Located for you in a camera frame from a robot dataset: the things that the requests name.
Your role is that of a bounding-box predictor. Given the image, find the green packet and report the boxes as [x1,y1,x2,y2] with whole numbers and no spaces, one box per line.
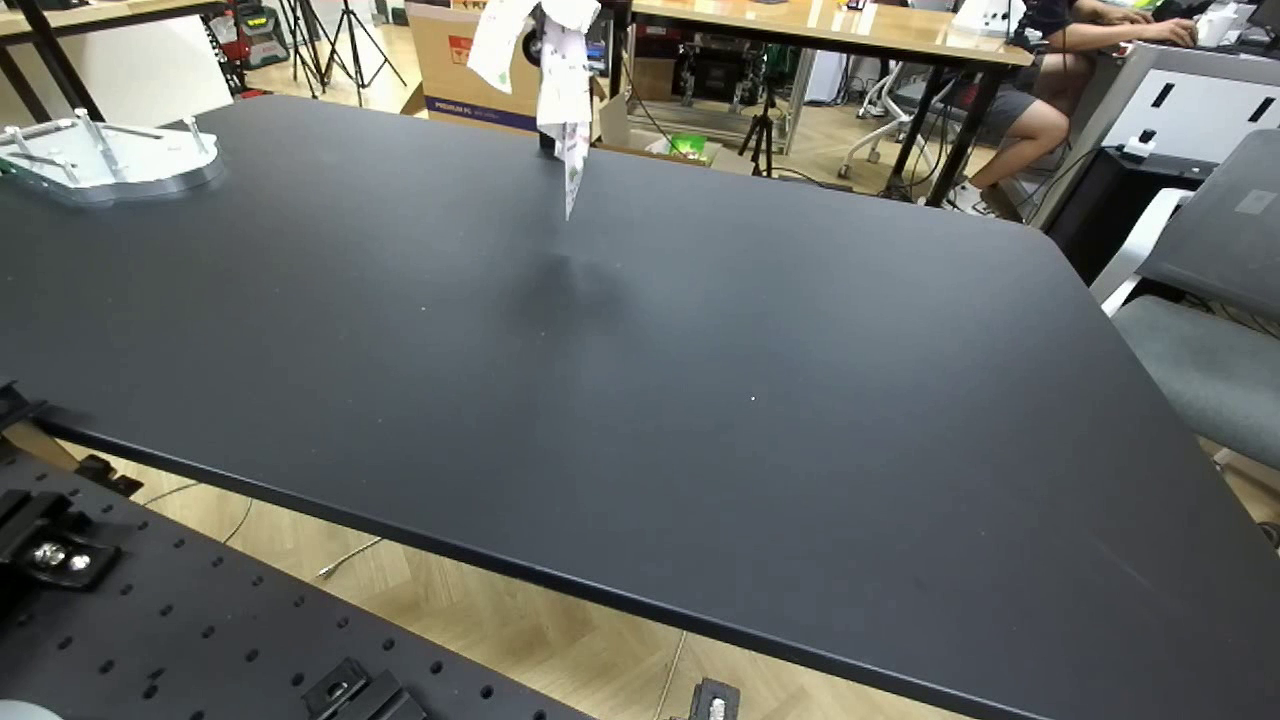
[663,126,718,163]

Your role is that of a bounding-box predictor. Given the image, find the tall black tripod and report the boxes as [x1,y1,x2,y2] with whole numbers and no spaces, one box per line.
[274,0,411,102]

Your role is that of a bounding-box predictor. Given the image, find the seated person in black shorts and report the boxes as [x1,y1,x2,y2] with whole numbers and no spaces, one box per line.
[931,0,1203,219]

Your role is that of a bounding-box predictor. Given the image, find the long wooden desk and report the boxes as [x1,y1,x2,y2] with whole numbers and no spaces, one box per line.
[628,0,1040,202]

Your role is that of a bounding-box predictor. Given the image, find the small black tripod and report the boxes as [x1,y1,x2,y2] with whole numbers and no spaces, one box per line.
[735,76,790,184]

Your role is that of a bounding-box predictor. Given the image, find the white metal cabinet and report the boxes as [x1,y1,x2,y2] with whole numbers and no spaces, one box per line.
[1033,38,1280,231]

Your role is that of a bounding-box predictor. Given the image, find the white cloth at corner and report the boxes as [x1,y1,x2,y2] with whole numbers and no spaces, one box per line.
[0,109,221,191]

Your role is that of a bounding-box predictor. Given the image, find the black mount block silver knobs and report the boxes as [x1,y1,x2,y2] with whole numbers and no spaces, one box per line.
[0,493,127,594]

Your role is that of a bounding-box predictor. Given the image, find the grey metal clamp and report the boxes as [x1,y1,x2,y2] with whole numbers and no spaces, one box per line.
[689,674,746,720]

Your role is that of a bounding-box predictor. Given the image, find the white floor cable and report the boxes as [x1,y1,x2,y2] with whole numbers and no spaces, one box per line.
[318,533,392,583]

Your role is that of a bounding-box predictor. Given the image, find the white board panel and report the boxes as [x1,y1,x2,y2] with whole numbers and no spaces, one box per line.
[58,12,238,133]

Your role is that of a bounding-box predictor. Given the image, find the grey office chair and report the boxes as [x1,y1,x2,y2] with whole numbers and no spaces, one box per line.
[1092,124,1280,470]

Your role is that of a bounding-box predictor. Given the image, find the cardboard box with purple band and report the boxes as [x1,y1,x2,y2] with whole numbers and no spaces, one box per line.
[406,0,552,133]

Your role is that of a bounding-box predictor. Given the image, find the black perforated breadboard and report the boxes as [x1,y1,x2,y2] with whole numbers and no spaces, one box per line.
[0,385,594,720]

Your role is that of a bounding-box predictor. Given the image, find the small black bracket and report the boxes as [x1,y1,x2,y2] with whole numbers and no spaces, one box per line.
[300,652,436,720]

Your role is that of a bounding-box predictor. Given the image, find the white towel with tree print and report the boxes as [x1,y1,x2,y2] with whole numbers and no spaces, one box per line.
[465,0,606,222]

